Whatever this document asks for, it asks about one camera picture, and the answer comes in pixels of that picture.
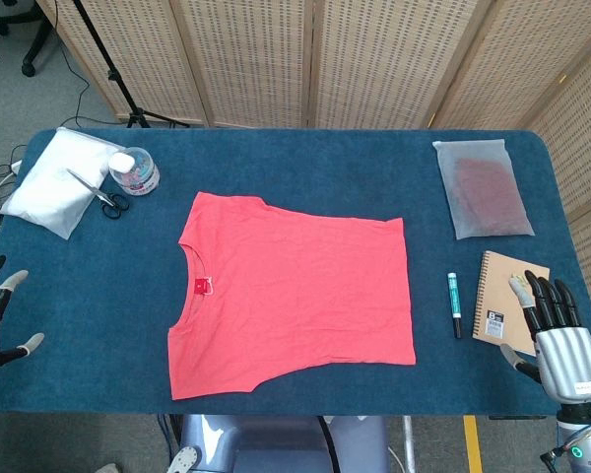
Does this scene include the black tripod stand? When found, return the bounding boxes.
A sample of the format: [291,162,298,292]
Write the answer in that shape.
[71,0,191,129]

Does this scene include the blue carpet table cover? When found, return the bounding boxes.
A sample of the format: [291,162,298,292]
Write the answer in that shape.
[0,128,591,418]

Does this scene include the thick black torso cable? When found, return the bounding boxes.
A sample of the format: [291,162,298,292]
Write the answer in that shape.
[317,416,340,473]

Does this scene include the white round perforated bracket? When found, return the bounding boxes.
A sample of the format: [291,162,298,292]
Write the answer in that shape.
[169,445,203,473]

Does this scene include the red sleeveless t-shirt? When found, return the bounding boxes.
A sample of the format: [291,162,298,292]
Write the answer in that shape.
[166,191,418,401]

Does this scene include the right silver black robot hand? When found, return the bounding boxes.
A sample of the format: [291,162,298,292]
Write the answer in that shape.
[499,269,591,408]

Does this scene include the frosted bag with red garment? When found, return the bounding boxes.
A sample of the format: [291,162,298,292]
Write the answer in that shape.
[431,139,536,241]

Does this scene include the green white marker pen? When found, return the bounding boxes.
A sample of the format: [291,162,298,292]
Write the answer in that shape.
[446,271,464,340]

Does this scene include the white soft plastic package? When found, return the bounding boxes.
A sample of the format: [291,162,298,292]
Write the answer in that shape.
[0,126,127,241]

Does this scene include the blue-grey robot torso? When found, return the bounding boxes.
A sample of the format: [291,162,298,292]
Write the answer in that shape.
[179,414,390,473]

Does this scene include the wicker folding screen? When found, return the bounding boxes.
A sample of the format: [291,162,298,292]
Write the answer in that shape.
[36,0,591,473]

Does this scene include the clear jar of colourful clips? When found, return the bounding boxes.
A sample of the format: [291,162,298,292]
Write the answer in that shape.
[108,146,161,197]

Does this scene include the kraft spiral notebook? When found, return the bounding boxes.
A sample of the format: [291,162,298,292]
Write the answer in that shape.
[471,249,552,359]

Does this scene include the black office chair base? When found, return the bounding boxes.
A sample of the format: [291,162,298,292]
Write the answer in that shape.
[0,0,53,78]

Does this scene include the black-handled steel scissors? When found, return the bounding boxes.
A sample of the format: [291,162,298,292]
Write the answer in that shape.
[66,168,130,220]

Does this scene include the silver metal table leg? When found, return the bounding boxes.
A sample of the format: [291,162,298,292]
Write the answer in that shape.
[402,416,418,473]

